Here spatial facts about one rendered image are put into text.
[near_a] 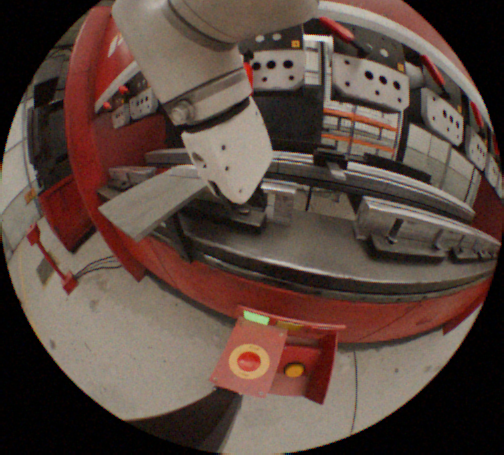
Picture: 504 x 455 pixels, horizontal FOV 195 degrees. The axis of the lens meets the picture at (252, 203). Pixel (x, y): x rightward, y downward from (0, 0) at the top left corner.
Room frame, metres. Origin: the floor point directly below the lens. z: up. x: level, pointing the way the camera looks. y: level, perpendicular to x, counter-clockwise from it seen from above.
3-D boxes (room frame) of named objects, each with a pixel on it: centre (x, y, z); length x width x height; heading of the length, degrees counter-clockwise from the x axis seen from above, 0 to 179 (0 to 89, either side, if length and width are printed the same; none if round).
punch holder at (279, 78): (0.33, -0.03, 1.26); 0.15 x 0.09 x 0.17; 69
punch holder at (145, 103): (0.47, 0.34, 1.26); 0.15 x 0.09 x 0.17; 69
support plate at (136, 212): (0.25, 0.18, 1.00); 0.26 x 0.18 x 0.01; 159
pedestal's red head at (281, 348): (-0.01, -0.04, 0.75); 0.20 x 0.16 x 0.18; 71
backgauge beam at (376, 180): (0.54, -0.35, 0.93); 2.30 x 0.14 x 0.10; 69
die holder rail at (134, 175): (0.59, 0.64, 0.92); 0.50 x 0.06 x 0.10; 69
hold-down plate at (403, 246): (0.13, -0.42, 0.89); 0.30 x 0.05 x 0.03; 69
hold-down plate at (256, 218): (0.32, 0.11, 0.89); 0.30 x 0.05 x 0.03; 69
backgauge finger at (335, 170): (0.42, -0.26, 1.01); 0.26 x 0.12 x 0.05; 159
